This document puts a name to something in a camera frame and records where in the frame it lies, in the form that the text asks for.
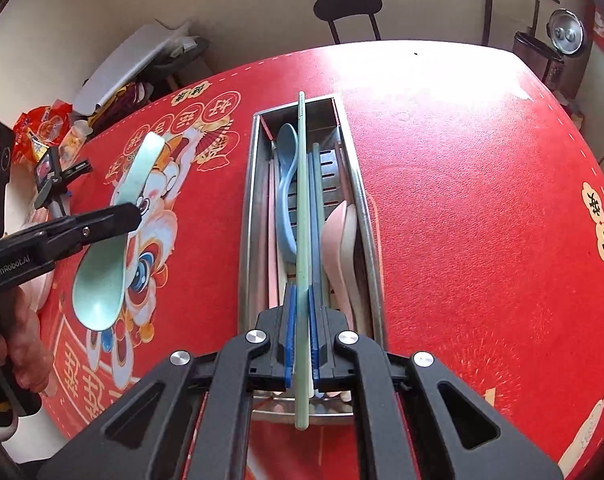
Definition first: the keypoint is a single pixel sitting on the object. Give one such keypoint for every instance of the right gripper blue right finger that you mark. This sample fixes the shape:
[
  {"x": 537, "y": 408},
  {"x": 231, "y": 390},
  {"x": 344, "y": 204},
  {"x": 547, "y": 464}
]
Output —
[{"x": 315, "y": 346}]

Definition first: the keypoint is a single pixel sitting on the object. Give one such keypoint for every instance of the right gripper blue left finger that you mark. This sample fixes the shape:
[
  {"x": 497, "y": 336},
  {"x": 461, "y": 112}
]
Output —
[{"x": 290, "y": 332}]

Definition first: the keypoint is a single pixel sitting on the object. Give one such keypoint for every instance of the green chopstick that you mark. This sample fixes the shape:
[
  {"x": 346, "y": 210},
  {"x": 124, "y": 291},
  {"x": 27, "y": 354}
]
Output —
[
  {"x": 318, "y": 188},
  {"x": 302, "y": 377}
]

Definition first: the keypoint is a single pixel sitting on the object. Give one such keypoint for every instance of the pink spoon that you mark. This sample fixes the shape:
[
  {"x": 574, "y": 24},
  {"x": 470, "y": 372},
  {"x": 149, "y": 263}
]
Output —
[{"x": 330, "y": 247}]

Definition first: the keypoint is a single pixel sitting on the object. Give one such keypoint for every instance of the pink chopstick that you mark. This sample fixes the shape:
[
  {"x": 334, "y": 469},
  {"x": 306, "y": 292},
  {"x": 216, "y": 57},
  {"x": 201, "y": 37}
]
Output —
[{"x": 272, "y": 278}]

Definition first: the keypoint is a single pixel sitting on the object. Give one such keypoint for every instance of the white spoon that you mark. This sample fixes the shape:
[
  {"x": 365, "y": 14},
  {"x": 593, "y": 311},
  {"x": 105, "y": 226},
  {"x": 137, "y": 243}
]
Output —
[{"x": 360, "y": 313}]

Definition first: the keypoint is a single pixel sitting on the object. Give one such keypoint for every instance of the mint green spoon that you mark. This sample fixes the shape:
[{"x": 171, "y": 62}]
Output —
[{"x": 99, "y": 283}]

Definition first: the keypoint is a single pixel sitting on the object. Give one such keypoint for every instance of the light blue spoon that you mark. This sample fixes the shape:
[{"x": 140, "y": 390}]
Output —
[{"x": 287, "y": 157}]

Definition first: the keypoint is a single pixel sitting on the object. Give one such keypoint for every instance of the person's left hand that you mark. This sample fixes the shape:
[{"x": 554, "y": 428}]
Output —
[{"x": 32, "y": 360}]

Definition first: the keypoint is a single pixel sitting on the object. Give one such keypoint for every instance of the stainless steel utensil tray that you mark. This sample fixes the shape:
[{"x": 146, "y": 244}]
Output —
[{"x": 328, "y": 125}]

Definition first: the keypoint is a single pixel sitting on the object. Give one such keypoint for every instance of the red snack bags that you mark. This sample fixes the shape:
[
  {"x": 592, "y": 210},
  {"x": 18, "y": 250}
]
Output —
[{"x": 46, "y": 126}]

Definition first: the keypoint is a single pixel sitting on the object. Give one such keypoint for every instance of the red printed table mat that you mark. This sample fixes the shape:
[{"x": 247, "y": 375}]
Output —
[{"x": 483, "y": 203}]

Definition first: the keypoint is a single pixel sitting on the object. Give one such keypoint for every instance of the black round stool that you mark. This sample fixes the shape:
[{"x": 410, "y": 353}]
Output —
[{"x": 330, "y": 11}]

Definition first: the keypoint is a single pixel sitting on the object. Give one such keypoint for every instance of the electric rice cooker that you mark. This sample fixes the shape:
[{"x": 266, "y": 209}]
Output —
[{"x": 567, "y": 36}]

